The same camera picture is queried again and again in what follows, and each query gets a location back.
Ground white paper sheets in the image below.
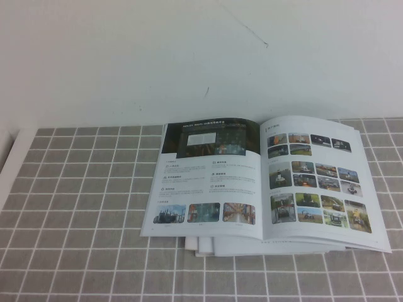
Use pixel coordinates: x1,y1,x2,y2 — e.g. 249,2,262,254
184,236,218,257

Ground product catalogue book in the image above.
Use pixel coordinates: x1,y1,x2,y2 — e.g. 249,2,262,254
139,115,393,256

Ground grey white checked tablecloth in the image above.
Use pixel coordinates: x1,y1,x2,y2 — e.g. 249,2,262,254
0,116,403,302

